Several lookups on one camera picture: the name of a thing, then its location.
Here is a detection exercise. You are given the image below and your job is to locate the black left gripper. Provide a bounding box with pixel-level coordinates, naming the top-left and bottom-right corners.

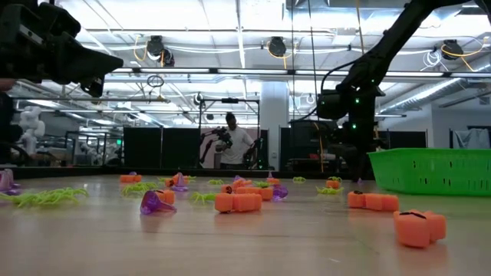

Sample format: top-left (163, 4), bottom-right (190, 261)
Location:
top-left (0, 0), bottom-right (124, 97)

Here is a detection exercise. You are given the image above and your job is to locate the yellow cable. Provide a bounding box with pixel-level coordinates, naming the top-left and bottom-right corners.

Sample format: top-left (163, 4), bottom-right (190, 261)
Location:
top-left (354, 0), bottom-right (365, 54)

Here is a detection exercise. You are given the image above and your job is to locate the hanging black cable loop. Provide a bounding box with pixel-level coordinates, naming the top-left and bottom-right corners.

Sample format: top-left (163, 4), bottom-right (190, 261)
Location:
top-left (146, 74), bottom-right (166, 89)

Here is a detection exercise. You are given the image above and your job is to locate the long ceiling light bar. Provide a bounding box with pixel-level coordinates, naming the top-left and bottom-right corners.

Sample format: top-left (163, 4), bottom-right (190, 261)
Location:
top-left (103, 67), bottom-right (491, 77)

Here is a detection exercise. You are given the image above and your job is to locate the grey hanging cloth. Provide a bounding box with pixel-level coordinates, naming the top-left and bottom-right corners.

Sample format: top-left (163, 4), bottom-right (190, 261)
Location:
top-left (449, 126), bottom-right (491, 150)

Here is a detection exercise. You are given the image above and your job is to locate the white square pillar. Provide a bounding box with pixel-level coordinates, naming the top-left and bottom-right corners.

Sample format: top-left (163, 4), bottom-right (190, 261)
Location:
top-left (259, 80), bottom-right (291, 172)

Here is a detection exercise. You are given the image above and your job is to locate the green plastic basket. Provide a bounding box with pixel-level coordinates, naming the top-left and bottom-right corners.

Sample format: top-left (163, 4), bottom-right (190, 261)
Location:
top-left (367, 147), bottom-right (491, 197)

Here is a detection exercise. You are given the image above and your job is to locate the black metal gantry frame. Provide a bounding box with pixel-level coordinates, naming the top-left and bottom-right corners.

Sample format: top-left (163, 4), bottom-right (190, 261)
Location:
top-left (197, 97), bottom-right (262, 170)

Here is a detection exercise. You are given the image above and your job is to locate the person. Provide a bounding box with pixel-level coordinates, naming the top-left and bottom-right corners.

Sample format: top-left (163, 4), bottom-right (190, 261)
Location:
top-left (214, 111), bottom-right (256, 170)

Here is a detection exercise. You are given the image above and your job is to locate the black equipment cart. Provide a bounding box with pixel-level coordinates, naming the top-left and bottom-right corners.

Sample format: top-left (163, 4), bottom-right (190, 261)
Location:
top-left (288, 119), bottom-right (348, 173)

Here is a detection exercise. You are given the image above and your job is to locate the white humanoid robot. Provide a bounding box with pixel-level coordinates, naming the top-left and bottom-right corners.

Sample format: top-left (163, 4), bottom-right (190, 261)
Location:
top-left (17, 106), bottom-right (47, 154)

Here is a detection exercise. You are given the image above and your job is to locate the black partition panel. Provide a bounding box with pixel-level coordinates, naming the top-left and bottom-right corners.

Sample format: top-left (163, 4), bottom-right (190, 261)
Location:
top-left (123, 126), bottom-right (163, 169)
top-left (385, 129), bottom-right (429, 150)
top-left (162, 126), bottom-right (201, 169)

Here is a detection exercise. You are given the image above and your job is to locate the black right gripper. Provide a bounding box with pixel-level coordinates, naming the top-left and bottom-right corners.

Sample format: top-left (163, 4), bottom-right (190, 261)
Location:
top-left (341, 86), bottom-right (386, 180)

